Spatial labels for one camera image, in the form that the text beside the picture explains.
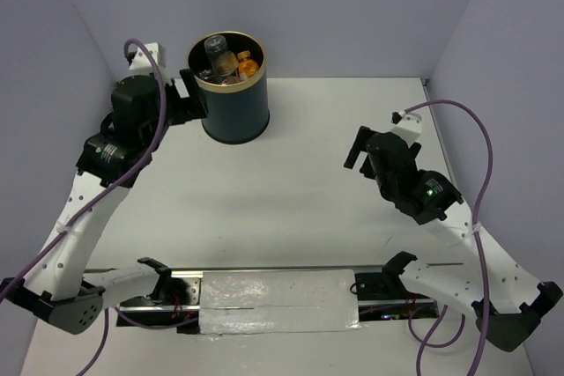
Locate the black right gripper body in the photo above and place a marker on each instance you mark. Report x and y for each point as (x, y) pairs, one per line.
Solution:
(383, 187)

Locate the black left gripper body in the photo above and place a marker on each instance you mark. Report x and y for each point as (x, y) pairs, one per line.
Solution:
(171, 95)

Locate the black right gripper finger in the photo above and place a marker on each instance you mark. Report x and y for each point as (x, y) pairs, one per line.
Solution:
(369, 168)
(358, 146)

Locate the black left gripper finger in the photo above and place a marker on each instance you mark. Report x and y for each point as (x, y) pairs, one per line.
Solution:
(195, 102)
(179, 114)

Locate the orange bottle with white label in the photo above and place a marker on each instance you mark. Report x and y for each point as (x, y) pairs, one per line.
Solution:
(230, 80)

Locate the large orange milk tea bottle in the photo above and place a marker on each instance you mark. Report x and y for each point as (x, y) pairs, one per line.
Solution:
(227, 66)

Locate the clear crushed bottle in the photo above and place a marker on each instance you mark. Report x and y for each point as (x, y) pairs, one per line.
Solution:
(214, 47)

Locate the small orange juice bottle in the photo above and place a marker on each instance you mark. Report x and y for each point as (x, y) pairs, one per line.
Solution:
(248, 67)

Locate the clear bottle blue cap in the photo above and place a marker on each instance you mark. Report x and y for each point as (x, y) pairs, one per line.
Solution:
(207, 75)

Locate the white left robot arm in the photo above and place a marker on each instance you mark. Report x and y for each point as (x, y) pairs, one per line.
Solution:
(57, 289)

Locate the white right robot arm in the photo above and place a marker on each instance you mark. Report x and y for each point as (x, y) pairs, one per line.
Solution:
(507, 302)

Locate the dark bin with gold rim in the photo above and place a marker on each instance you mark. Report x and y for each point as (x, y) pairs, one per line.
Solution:
(239, 113)

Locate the silver foil tape patch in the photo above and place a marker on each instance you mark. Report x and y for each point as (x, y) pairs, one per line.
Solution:
(271, 302)

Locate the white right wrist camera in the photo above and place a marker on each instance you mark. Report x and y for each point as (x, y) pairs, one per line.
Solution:
(408, 126)

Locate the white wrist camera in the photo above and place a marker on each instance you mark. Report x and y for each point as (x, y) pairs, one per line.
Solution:
(408, 126)
(140, 63)

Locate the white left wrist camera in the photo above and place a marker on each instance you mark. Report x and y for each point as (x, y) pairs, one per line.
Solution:
(140, 63)

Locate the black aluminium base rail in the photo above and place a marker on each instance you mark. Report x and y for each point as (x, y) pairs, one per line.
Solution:
(178, 306)

